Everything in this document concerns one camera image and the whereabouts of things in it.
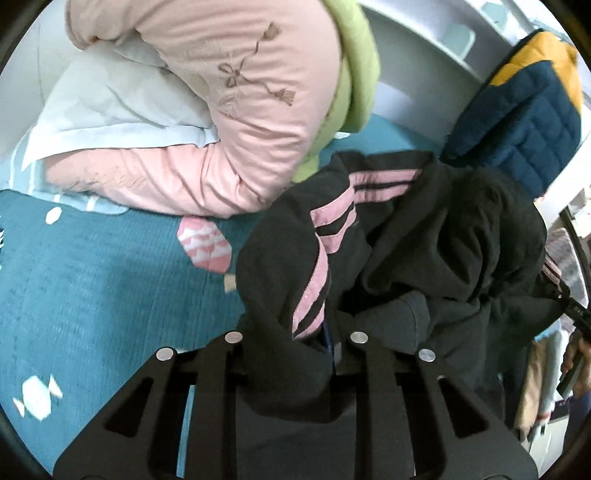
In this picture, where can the navy and yellow puffer jacket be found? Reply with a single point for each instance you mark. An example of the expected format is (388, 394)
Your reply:
(521, 124)

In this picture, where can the beige pants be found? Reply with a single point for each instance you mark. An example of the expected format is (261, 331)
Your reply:
(531, 383)

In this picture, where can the white headboard shelf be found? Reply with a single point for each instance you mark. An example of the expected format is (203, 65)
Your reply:
(415, 55)

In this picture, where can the black jacket with pink stripes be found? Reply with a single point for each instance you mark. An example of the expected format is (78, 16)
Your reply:
(438, 230)

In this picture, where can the teal candy-print bedspread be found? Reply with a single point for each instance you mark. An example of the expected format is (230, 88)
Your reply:
(115, 286)

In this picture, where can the green puffer jacket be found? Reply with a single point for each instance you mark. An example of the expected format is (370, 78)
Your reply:
(358, 69)

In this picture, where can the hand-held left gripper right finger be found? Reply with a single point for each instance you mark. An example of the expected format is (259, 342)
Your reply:
(369, 364)

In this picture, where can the person's right hand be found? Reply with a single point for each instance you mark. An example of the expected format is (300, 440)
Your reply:
(582, 364)

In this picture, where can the pink jacket with green lining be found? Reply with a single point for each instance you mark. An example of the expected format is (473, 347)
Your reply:
(258, 138)

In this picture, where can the white pillow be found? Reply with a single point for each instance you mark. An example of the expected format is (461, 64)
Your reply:
(106, 101)

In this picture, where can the light blue striped pillow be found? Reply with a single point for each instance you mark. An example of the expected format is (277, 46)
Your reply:
(27, 180)

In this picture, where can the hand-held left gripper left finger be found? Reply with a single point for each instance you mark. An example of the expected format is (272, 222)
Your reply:
(221, 364)

